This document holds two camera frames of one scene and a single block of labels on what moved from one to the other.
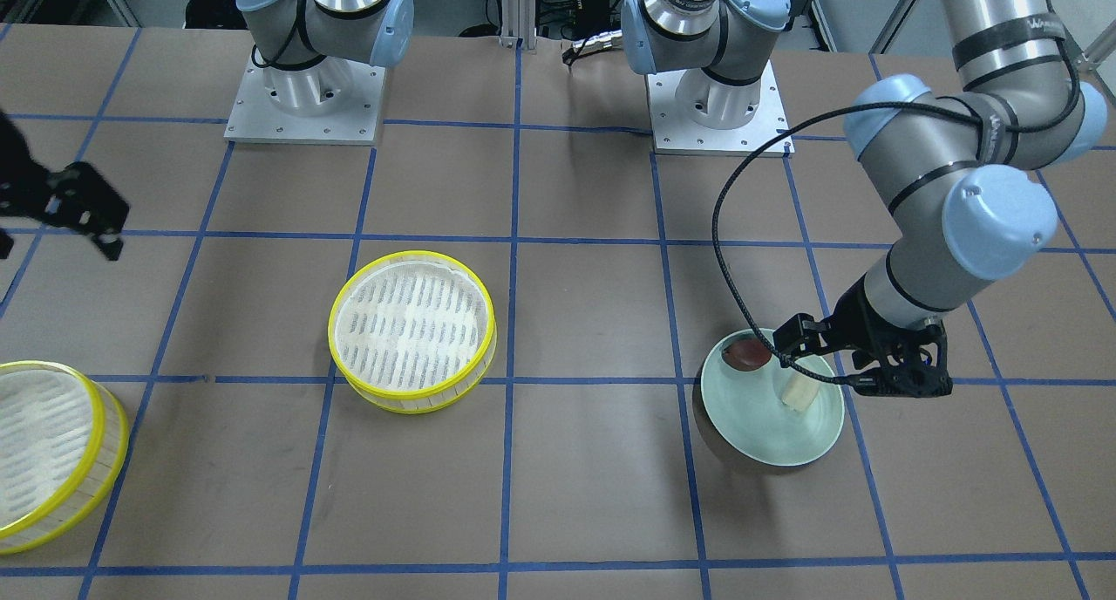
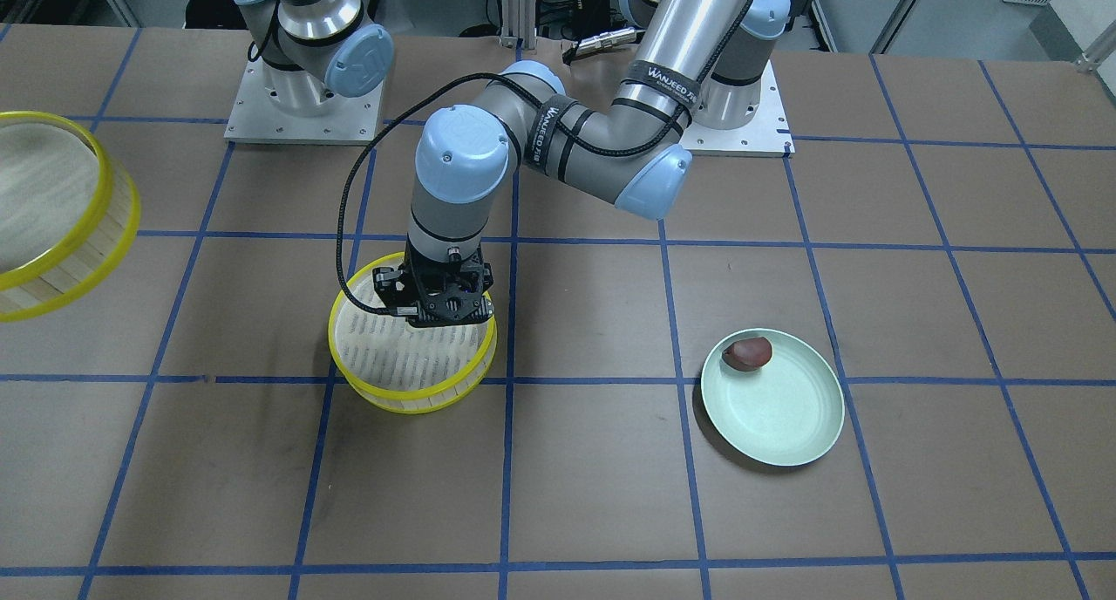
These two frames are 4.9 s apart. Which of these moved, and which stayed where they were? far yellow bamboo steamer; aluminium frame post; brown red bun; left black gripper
Moved: left black gripper
Stayed: brown red bun; far yellow bamboo steamer; aluminium frame post
